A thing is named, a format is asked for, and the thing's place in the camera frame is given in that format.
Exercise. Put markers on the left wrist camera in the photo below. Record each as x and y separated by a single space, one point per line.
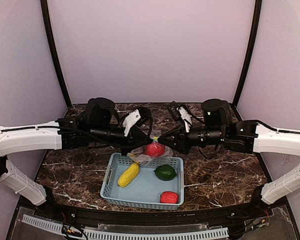
135 118

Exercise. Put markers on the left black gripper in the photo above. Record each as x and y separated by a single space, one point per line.
129 137

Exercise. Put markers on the black aluminium frame rail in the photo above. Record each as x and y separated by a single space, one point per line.
224 216

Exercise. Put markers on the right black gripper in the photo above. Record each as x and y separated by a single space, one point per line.
182 138

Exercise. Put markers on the grey slotted cable duct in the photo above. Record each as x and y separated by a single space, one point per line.
115 232

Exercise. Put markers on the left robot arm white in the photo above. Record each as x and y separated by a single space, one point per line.
98 123

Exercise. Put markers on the red apple toy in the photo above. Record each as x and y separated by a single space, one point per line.
155 149

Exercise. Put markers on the red raspberry toy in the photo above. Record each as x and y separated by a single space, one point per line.
169 197

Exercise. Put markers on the yellow corn toy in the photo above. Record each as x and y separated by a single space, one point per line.
130 174

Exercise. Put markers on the green round fruit toy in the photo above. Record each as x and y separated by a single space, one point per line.
165 172

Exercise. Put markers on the black frame post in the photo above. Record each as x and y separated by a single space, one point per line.
249 52
53 52

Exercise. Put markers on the light blue plastic basket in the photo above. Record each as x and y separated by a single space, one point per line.
146 188

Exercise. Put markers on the left black frame post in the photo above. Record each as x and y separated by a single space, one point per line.
53 52

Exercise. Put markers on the clear zip top bag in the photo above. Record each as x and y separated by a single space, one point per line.
138 155

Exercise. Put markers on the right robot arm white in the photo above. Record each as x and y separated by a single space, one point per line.
247 136

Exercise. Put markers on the right black frame post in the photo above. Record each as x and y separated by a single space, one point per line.
249 52

